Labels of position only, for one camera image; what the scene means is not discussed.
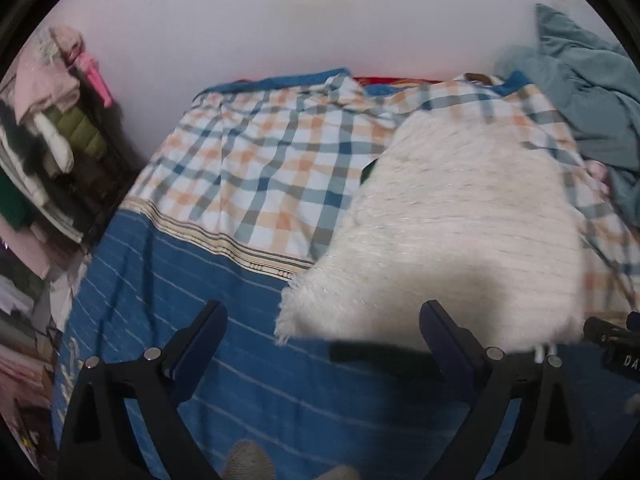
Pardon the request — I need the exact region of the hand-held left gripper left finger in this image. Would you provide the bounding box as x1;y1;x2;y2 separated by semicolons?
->
57;301;228;480

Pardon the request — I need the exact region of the person's grey fuzzy garment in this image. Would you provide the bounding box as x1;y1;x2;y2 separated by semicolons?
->
222;440;361;480

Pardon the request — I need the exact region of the white fuzzy jacket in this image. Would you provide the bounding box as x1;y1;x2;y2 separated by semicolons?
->
274;107;588;348

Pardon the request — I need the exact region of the blue and checked bed sheet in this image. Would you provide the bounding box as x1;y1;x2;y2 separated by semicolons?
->
50;67;640;480

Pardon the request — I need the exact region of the teal duvet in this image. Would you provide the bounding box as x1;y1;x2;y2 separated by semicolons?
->
492;2;640;216

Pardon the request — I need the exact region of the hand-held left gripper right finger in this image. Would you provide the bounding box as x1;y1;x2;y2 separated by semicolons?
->
421;301;581;480

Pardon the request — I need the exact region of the pink hanger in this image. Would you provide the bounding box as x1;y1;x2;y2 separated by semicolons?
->
74;52;115;108

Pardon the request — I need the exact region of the pile of clothes on rack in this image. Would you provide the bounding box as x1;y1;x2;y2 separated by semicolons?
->
0;25;128;341

